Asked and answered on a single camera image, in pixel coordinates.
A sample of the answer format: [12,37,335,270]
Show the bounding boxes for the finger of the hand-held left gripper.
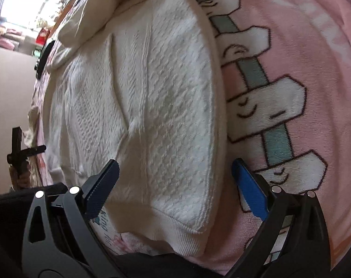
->
[22,145,47,156]
[12,127,23,152]

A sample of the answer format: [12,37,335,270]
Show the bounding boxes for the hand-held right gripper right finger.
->
[226,158,331,278]

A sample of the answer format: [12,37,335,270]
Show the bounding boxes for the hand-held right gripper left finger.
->
[22,159,126,275]

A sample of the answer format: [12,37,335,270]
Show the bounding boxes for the white zip hoodie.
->
[42,0,231,257]

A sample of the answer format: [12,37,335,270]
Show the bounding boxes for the hanging pink clothes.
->
[0,26,22,53]

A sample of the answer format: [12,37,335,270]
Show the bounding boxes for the person's left hand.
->
[10,162,31,192]

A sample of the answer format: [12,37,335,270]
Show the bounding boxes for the cream bed sheet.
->
[23,106,41,148]

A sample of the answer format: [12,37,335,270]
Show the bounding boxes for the person's dark clothing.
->
[0,182,231,278]

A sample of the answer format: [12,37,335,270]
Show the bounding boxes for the folded shiny black jacket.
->
[35,40,56,79]

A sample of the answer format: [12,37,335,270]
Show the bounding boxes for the red bag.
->
[35,27,50,45]

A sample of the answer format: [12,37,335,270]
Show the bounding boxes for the large window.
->
[0,0,86,32]

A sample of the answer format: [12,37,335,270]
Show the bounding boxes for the pink printed blanket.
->
[27,0,351,275]

